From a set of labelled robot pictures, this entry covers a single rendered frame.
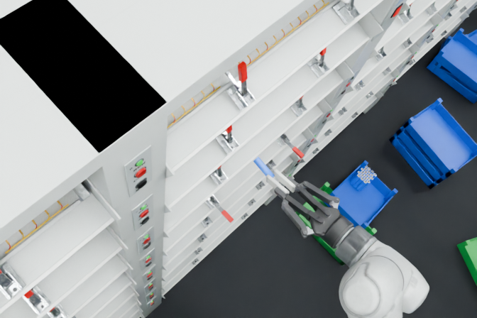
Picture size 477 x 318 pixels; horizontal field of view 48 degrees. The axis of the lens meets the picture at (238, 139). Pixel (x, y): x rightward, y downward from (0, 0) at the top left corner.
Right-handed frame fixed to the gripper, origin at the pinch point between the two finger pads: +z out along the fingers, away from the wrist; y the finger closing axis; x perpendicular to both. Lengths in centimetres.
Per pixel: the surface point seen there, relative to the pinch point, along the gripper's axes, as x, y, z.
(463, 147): -92, 111, -18
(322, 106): -5.9, 29.0, 10.1
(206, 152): 30.1, -17.8, 5.2
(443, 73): -98, 146, 14
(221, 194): -7.9, -9.9, 11.2
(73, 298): 11, -53, 8
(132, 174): 59, -37, -5
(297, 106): 12.7, 13.0, 7.3
